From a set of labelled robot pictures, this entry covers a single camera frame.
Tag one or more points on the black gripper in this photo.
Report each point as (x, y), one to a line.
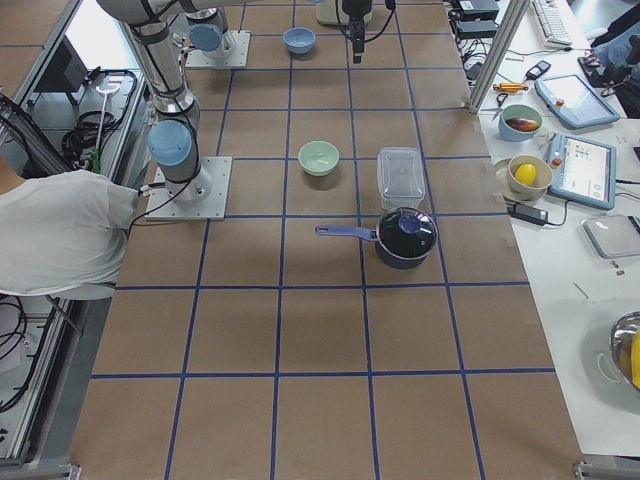
(355, 11)

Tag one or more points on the green bowl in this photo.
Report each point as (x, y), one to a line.
(318, 158)

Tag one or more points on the blue bowl with fruit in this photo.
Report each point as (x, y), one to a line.
(518, 111)

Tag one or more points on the beige bowl with lemon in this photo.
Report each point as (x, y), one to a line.
(512, 189)

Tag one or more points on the metal bowl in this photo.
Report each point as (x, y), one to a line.
(620, 363)

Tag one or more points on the beige machine base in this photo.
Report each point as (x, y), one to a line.
(329, 13)

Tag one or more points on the clear plastic container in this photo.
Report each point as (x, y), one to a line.
(400, 177)

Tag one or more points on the scissors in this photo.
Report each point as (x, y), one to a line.
(500, 101)

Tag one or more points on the red mango fruit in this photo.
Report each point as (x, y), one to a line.
(522, 124)

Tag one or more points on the black remote device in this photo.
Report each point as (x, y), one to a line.
(537, 70)

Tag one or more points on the white keyboard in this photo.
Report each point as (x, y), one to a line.
(549, 23)

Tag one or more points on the blue pot with lid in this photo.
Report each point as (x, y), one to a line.
(403, 236)

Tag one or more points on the yellow lemon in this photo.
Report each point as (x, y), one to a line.
(525, 174)

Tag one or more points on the teach pendant upper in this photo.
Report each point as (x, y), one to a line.
(574, 102)

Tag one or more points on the teach pendant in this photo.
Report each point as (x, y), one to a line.
(574, 102)
(583, 171)

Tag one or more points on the black power adapter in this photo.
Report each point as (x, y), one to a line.
(528, 214)

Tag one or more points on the teach pendant lower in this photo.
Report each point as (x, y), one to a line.
(583, 171)

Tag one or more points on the black monitor on cart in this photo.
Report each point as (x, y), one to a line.
(66, 72)

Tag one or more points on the grey kitchen scale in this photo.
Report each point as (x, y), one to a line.
(615, 236)

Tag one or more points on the person in white shirt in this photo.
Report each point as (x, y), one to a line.
(62, 231)

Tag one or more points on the orange handled tool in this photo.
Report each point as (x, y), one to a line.
(510, 88)

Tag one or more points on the aluminium frame post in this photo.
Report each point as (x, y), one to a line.
(506, 31)

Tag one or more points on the green handled white tool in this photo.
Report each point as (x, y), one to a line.
(113, 84)

